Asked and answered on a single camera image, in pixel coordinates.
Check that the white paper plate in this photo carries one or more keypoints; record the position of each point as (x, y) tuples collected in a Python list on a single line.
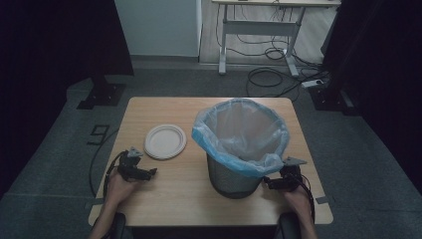
[(165, 141)]

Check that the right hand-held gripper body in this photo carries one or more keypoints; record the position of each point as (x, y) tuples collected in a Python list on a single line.
[(292, 174)]

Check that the blue plastic bin liner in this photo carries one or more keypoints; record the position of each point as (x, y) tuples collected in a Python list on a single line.
[(240, 132)]

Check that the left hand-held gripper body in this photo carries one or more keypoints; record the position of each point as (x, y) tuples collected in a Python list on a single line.
[(127, 164)]

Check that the black chair armrest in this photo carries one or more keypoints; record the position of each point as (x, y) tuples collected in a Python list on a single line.
[(288, 227), (118, 227)]

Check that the black stand base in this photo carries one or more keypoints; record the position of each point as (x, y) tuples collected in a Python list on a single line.
[(331, 99), (103, 94)]

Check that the metal mesh trash bin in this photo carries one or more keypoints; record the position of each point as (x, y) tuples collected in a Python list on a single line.
[(232, 181)]

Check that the white power strip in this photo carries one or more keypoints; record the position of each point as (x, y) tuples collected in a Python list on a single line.
[(312, 83)]

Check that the black curtain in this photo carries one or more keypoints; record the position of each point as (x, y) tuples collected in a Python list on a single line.
[(49, 49), (381, 66)]

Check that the white cabinet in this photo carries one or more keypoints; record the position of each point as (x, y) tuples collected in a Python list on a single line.
[(159, 26)]

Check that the white desk frame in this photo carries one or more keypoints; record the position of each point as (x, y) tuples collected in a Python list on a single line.
[(258, 28)]

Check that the person's right hand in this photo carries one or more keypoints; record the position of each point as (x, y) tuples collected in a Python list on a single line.
[(298, 200)]

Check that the grey tape strip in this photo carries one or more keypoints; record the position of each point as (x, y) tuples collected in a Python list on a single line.
[(94, 203), (321, 200)]

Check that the person's left hand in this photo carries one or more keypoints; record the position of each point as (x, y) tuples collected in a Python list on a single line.
[(117, 191)]

